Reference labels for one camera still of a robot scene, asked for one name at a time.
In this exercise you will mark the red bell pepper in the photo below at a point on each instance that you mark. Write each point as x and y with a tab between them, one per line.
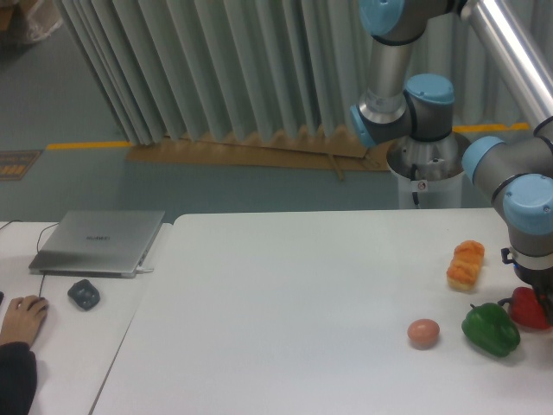
524	309

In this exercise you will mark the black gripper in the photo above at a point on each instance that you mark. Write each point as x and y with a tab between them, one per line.
539	280

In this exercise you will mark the person's hand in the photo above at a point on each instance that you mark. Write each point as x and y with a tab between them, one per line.
16	326

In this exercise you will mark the brown egg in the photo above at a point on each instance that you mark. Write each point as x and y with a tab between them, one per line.
423	333

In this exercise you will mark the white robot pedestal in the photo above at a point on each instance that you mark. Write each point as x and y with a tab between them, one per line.
429	175

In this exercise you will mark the dark sleeved forearm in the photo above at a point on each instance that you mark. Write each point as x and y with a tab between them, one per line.
18	378

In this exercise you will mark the silver closed laptop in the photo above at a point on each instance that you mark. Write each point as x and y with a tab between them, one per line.
98	243

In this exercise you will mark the flat brown cardboard sheet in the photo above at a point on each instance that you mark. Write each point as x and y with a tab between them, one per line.
259	151

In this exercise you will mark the black computer mouse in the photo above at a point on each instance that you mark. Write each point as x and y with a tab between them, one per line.
37	311

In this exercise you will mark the pale green curtain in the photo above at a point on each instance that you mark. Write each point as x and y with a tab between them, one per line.
279	74

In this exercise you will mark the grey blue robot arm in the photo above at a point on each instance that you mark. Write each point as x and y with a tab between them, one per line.
516	178

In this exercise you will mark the green bell pepper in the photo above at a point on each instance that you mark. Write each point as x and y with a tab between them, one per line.
489	328

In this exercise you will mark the dark grey small gadget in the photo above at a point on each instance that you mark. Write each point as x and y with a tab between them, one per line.
84	294

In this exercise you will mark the white laptop plug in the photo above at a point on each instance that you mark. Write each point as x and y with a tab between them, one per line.
142	270

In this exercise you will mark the cardboard box stack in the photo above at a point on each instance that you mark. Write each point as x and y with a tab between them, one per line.
28	22

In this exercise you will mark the orange bread loaf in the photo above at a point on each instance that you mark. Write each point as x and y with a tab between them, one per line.
464	268

